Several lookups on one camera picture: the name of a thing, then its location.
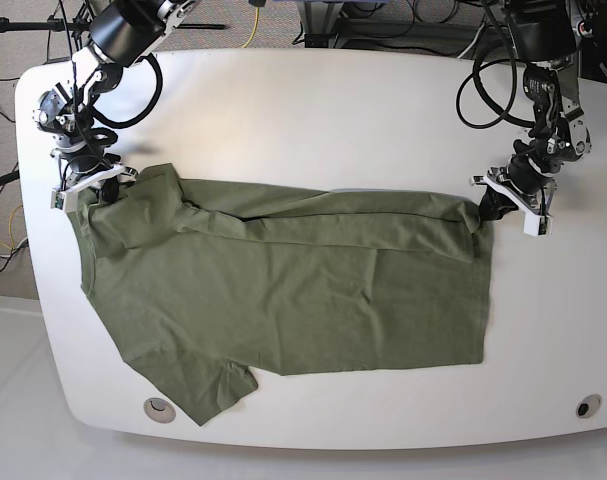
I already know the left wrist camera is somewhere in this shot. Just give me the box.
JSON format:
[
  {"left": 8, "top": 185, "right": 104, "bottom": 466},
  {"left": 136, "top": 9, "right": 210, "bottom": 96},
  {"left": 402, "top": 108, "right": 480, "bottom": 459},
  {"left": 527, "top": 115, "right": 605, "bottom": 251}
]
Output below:
[{"left": 523, "top": 213, "right": 553, "bottom": 237}]

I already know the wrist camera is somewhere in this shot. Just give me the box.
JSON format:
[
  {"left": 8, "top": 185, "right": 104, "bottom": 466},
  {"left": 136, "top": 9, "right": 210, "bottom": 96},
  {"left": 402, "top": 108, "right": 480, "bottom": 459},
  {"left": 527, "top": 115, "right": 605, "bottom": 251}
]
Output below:
[
  {"left": 50, "top": 189, "right": 79, "bottom": 214},
  {"left": 523, "top": 213, "right": 553, "bottom": 237}
]

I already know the yellow hanging cable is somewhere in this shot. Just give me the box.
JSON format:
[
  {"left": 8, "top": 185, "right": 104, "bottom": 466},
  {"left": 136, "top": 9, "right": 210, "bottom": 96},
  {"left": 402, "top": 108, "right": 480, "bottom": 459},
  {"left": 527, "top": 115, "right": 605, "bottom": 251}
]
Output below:
[{"left": 241, "top": 8, "right": 261, "bottom": 50}]

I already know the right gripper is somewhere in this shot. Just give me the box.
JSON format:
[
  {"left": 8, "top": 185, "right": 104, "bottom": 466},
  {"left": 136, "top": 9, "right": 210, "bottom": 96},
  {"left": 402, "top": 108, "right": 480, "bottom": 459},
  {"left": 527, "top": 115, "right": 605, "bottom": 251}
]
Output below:
[{"left": 50, "top": 149, "right": 138, "bottom": 204}]

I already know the right table cable grommet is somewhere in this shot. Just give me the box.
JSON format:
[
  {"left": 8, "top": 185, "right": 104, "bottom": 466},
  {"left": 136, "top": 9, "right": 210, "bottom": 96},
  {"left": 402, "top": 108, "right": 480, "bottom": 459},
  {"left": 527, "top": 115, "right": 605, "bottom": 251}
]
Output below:
[{"left": 576, "top": 394, "right": 602, "bottom": 419}]

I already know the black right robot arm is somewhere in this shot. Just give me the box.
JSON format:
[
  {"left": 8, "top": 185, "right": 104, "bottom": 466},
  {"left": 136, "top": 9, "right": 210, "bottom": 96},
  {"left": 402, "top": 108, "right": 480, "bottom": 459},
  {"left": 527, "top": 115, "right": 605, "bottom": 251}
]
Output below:
[{"left": 33, "top": 1, "right": 199, "bottom": 213}]

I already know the left table cable grommet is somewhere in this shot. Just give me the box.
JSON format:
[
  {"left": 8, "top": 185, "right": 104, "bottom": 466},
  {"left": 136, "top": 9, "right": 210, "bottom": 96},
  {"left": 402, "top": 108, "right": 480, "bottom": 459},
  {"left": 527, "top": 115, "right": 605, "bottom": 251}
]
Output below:
[{"left": 143, "top": 398, "right": 176, "bottom": 424}]

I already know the black tripod stand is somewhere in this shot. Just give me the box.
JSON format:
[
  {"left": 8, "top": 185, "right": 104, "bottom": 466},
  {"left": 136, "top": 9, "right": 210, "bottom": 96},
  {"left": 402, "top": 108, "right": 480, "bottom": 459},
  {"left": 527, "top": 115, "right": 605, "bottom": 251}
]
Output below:
[{"left": 0, "top": 0, "right": 227, "bottom": 66}]

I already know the white power cable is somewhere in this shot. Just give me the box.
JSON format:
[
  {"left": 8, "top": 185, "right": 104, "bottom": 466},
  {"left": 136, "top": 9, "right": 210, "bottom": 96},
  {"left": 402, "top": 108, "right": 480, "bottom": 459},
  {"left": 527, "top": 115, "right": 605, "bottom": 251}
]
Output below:
[{"left": 456, "top": 19, "right": 489, "bottom": 60}]

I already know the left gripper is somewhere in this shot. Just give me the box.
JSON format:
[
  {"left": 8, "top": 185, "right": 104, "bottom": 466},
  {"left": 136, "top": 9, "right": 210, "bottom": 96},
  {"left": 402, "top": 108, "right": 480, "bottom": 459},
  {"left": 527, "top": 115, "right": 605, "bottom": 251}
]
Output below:
[{"left": 469, "top": 160, "right": 556, "bottom": 222}]

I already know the table cable grommet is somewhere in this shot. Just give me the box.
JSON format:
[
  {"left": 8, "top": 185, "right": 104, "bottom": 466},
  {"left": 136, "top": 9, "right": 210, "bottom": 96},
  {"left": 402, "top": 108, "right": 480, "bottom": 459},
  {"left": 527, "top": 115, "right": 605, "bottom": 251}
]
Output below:
[
  {"left": 143, "top": 398, "right": 176, "bottom": 424},
  {"left": 576, "top": 394, "right": 602, "bottom": 419}
]

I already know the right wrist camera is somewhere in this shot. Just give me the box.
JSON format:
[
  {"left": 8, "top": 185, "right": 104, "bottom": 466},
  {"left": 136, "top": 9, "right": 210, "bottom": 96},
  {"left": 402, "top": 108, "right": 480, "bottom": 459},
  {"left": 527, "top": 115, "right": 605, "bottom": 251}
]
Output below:
[{"left": 50, "top": 189, "right": 79, "bottom": 214}]

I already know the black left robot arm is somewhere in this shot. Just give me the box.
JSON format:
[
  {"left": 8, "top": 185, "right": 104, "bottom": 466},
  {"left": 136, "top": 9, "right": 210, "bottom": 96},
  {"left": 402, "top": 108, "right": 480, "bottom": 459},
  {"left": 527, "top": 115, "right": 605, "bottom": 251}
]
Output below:
[{"left": 466, "top": 1, "right": 591, "bottom": 234}]

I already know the yellow floor cable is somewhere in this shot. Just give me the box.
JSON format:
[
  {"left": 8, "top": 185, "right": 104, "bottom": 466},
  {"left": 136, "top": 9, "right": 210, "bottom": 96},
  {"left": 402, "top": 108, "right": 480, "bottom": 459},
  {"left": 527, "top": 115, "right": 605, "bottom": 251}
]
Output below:
[{"left": 0, "top": 203, "right": 28, "bottom": 257}]

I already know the olive green T-shirt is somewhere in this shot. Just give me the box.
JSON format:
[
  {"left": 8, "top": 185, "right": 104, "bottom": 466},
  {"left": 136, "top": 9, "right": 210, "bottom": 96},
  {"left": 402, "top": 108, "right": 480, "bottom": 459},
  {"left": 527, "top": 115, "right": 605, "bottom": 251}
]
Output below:
[{"left": 69, "top": 164, "right": 494, "bottom": 425}]

